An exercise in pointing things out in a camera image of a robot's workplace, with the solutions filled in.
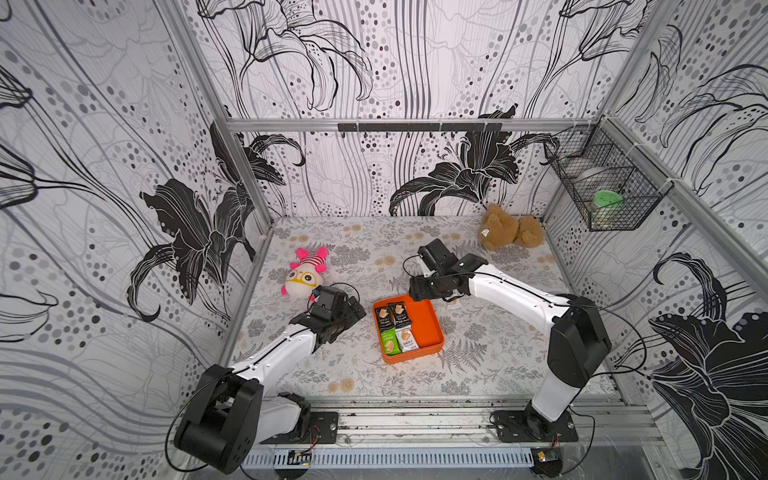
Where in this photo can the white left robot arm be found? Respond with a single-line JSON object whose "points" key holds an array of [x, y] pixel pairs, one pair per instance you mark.
{"points": [[234, 409]]}

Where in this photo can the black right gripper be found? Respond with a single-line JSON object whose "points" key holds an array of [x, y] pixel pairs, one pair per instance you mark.
{"points": [[425, 285]]}

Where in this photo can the orange storage box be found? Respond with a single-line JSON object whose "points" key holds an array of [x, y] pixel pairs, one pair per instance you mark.
{"points": [[425, 327]]}

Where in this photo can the black cookie packet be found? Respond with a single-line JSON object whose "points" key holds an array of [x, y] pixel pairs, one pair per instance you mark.
{"points": [[384, 318], [400, 315]]}

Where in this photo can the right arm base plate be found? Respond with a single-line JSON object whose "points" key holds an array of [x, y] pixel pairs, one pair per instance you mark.
{"points": [[520, 426]]}

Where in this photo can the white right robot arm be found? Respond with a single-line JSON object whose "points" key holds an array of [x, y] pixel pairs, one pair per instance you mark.
{"points": [[578, 342]]}

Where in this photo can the brown teddy bear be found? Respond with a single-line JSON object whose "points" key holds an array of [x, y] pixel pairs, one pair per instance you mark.
{"points": [[500, 229]]}

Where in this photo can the green cookie packet bottom-left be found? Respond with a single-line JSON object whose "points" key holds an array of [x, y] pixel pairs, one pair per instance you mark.
{"points": [[389, 342]]}

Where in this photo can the white cable duct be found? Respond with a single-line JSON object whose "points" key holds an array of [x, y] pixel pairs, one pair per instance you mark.
{"points": [[398, 458]]}

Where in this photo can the white cookie packet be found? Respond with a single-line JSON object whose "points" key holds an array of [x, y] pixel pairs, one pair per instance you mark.
{"points": [[406, 339]]}

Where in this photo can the green lid cup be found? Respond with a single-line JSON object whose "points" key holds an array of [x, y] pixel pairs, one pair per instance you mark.
{"points": [[606, 204]]}

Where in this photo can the pink white plush toy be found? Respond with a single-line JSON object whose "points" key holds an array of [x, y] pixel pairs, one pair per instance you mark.
{"points": [[306, 273]]}

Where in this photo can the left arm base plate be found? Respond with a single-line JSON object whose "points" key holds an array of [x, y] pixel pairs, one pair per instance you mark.
{"points": [[322, 430]]}

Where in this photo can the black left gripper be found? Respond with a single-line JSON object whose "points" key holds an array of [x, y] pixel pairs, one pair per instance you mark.
{"points": [[347, 310]]}

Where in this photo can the black wire basket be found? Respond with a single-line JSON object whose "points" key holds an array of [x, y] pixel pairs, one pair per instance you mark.
{"points": [[586, 160]]}

